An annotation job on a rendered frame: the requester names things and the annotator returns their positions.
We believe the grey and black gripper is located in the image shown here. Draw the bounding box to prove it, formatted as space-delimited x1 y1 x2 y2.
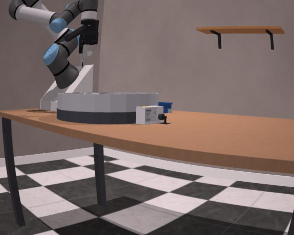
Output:
79 19 99 67

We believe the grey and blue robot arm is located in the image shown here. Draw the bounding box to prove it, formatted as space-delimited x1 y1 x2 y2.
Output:
8 0 98 89

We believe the blue open crate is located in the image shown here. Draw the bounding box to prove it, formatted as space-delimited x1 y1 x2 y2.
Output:
158 102 172 113

